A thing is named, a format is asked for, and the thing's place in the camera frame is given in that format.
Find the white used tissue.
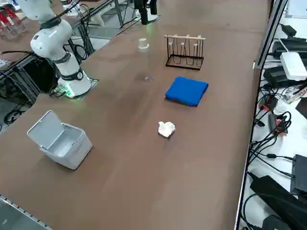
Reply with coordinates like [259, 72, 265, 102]
[157, 121, 177, 138]

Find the stainless steel trash bin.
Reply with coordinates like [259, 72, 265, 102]
[26, 110, 93, 171]

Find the clear bottle with white cap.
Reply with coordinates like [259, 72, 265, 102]
[137, 37, 155, 82]

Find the folded blue cloth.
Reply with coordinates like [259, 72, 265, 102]
[164, 76, 210, 108]

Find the clear rack with red items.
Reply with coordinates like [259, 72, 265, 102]
[0, 4, 31, 40]

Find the black power adapter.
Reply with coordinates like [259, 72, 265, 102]
[263, 66, 290, 89]

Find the white router box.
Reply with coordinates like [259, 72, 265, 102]
[280, 52, 307, 81]

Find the large black power brick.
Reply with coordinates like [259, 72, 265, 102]
[249, 175, 307, 218]

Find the black wire cup rack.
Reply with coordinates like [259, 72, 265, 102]
[164, 34, 207, 71]

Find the aluminium camera post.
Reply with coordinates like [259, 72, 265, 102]
[253, 0, 289, 71]

